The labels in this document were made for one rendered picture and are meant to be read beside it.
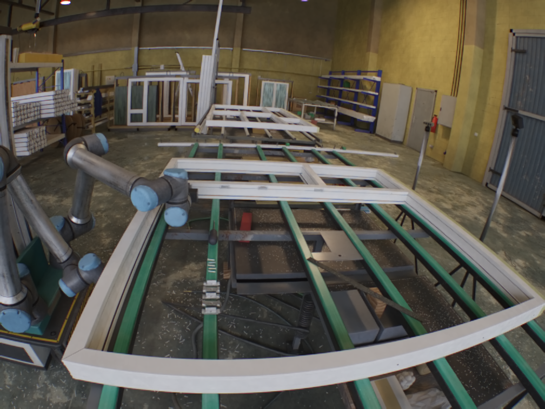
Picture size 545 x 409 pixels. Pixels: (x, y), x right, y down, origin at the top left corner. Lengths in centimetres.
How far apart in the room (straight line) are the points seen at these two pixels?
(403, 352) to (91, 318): 72
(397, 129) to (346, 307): 961
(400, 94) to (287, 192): 916
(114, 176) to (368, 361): 97
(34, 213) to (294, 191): 122
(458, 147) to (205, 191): 734
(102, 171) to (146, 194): 26
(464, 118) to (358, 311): 732
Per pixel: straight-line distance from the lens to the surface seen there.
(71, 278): 126
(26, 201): 125
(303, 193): 149
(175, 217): 110
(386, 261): 167
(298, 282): 140
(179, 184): 105
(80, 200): 169
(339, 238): 121
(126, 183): 104
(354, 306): 114
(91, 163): 121
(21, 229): 180
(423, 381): 113
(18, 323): 135
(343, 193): 156
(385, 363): 70
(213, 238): 103
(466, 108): 811
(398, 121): 1048
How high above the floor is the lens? 143
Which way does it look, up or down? 24 degrees down
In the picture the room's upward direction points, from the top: 6 degrees clockwise
